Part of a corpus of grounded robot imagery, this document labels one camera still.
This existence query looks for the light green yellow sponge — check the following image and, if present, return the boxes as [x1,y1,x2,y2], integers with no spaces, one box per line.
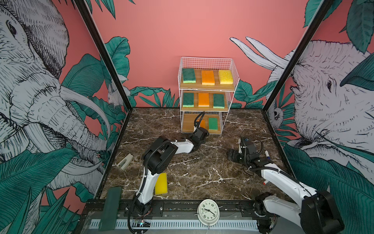
[208,118,218,131]

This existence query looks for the dark green sponge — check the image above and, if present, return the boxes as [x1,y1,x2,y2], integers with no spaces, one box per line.
[182,93,194,108]
[182,68,196,83]
[213,94,226,109]

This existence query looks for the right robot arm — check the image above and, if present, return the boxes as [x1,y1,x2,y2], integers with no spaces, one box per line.
[227,137,345,234]

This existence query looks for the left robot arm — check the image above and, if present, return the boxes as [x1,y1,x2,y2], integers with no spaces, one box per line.
[128,112,209,216]

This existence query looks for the white analog clock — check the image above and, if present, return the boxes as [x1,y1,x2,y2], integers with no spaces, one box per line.
[195,199,222,229]

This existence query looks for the white stapler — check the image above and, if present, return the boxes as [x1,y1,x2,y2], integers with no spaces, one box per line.
[116,154,133,171]

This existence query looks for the dark green cloth pad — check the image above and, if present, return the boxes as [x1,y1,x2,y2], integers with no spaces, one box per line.
[98,187,122,232]

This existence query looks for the white slotted cable duct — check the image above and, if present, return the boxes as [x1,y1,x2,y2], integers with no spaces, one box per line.
[87,219,259,232]

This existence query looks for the white wire wooden shelf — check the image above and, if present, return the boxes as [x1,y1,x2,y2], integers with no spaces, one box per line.
[178,57,240,135]

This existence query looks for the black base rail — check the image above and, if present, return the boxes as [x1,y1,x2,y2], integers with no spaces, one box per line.
[78,198,319,234]

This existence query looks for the black frame post right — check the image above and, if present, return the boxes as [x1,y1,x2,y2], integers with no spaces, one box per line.
[262,0,334,112]

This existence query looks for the black frame post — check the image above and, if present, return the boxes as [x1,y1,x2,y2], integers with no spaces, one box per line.
[262,0,334,112]
[74,0,132,112]

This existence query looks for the black frame post left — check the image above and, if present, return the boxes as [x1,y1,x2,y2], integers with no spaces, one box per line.
[74,0,132,112]

